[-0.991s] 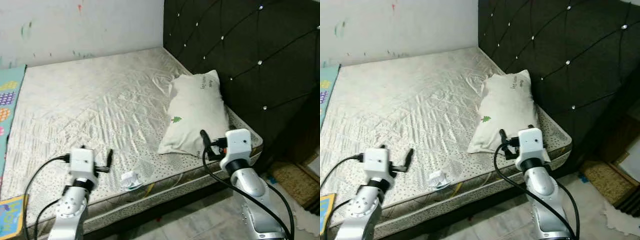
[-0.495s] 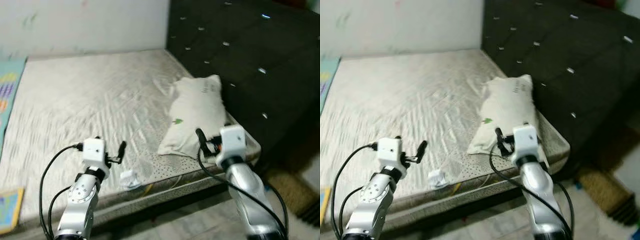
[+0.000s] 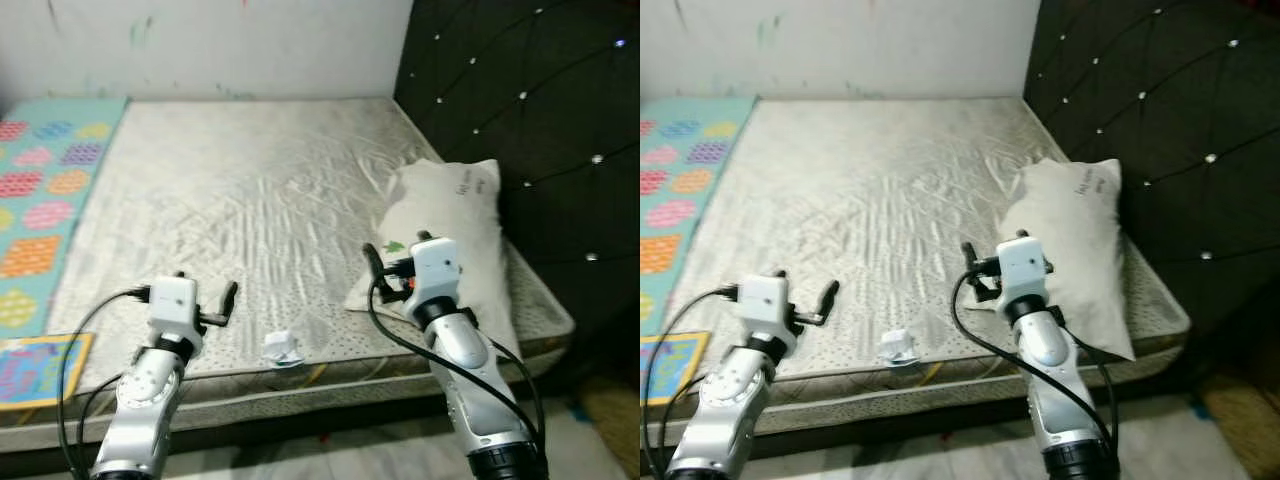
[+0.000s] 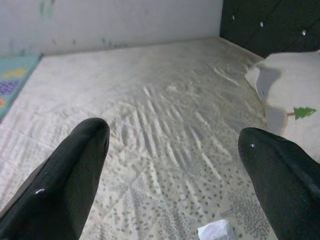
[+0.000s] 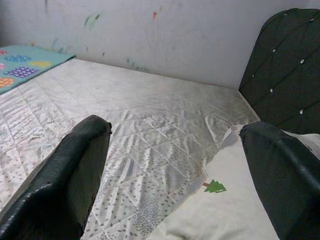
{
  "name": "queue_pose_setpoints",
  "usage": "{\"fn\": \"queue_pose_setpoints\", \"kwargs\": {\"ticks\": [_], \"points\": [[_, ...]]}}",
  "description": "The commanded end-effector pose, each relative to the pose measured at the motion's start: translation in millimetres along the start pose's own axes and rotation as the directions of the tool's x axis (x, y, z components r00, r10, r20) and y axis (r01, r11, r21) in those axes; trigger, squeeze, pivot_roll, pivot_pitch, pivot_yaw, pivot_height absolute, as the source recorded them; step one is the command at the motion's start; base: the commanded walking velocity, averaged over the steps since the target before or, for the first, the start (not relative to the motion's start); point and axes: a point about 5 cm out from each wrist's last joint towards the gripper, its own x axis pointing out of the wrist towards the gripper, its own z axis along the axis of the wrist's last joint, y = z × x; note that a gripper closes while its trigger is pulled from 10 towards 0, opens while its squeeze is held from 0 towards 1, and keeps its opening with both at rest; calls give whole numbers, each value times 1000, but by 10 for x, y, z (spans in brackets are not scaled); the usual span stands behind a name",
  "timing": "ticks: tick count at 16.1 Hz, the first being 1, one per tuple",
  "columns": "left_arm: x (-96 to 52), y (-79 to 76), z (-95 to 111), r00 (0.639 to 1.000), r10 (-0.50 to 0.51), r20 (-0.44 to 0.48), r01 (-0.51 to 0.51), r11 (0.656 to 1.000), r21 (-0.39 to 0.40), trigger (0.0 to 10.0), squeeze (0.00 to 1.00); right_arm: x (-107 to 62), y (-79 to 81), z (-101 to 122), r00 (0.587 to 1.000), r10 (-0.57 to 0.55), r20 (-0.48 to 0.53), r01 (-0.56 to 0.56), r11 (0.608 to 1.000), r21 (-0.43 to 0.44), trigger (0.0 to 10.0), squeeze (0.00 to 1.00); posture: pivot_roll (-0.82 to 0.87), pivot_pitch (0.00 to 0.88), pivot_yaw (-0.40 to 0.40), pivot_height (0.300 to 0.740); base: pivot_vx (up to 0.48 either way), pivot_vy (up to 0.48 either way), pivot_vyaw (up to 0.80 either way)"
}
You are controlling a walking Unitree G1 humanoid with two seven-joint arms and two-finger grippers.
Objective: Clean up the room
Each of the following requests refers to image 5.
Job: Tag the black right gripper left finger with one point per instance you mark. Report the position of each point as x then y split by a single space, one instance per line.
57 187

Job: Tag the black tufted headboard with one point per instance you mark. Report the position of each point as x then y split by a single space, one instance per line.
282 75

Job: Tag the white pillow with green tree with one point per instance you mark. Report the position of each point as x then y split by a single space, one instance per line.
225 212

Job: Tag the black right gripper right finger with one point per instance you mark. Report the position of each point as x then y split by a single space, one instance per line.
287 187

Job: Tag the white quilted mattress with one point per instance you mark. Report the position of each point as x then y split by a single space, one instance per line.
150 112

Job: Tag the teal blanket with colourful shapes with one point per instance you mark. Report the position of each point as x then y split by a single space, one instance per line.
30 62

